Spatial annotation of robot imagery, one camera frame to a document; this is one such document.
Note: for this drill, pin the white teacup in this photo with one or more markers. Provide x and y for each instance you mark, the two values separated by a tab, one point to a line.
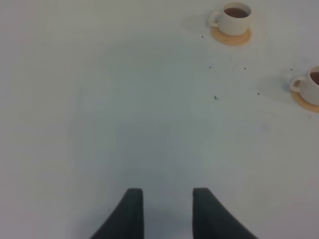
307	86
233	19

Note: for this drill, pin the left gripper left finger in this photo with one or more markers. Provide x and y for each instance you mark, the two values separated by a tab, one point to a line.
127	219

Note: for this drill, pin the far orange coaster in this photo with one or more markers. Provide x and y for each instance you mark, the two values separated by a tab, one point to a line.
231	40

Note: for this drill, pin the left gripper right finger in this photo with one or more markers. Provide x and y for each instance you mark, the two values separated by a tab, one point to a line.
211	220

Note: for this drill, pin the far white teacup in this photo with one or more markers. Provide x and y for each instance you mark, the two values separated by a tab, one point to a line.
233	19

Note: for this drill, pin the near white teacup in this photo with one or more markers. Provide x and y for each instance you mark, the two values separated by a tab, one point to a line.
307	86

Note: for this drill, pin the near orange coaster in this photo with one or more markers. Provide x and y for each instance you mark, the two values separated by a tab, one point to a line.
300	101

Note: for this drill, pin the orange coaster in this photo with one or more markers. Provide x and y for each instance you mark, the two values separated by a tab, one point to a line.
231	40
300	101

